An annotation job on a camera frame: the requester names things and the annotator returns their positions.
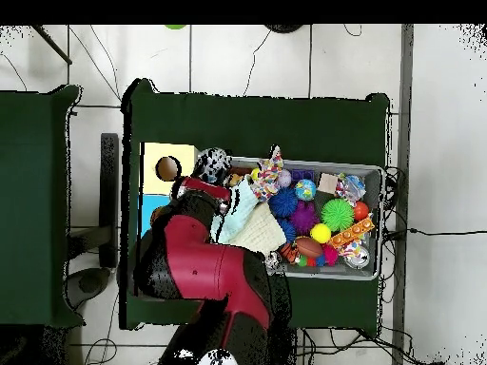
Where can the grey round stand foot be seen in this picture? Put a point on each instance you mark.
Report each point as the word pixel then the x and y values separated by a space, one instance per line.
pixel 89 283

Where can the globe print ball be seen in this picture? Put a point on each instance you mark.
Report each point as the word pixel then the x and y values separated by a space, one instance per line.
pixel 305 189

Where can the dark green table cloth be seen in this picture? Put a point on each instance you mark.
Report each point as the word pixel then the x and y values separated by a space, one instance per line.
pixel 30 209
pixel 247 125

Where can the wooden box with three holes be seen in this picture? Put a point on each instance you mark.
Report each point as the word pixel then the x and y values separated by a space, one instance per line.
pixel 182 156

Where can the small green object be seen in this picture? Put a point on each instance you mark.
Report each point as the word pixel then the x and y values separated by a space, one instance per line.
pixel 175 26

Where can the mint green cloth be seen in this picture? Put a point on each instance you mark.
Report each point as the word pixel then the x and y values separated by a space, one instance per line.
pixel 241 205

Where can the purple spiky toy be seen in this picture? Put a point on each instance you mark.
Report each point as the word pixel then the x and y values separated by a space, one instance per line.
pixel 303 218

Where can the orange plastic tray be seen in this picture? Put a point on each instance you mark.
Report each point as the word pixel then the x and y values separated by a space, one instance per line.
pixel 352 232

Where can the colourful dotted cloth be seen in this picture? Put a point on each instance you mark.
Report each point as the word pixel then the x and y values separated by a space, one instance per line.
pixel 268 178

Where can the yellow ball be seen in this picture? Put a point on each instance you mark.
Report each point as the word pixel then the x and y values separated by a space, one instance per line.
pixel 320 233

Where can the black round object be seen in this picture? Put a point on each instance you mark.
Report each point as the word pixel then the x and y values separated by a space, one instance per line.
pixel 283 28

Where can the green spiky ball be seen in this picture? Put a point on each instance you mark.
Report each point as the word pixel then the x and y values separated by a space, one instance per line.
pixel 337 215

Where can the cream white cloth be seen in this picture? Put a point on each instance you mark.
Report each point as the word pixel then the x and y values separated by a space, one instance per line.
pixel 262 232

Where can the brown toy football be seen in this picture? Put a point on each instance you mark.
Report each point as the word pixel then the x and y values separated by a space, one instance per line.
pixel 309 248

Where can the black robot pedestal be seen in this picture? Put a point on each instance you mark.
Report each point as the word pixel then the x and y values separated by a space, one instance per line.
pixel 283 349

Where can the black upright panel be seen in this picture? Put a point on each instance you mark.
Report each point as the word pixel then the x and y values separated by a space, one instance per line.
pixel 109 190

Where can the blue spiky ball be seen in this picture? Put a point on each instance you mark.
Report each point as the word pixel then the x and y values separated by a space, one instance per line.
pixel 283 201

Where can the shallow mesh bin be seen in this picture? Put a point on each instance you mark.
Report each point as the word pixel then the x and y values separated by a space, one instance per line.
pixel 365 175

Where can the black slanted rod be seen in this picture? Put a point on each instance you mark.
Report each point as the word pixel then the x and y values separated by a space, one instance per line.
pixel 53 45

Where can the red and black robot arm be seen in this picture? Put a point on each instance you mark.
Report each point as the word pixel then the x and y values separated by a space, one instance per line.
pixel 198 262

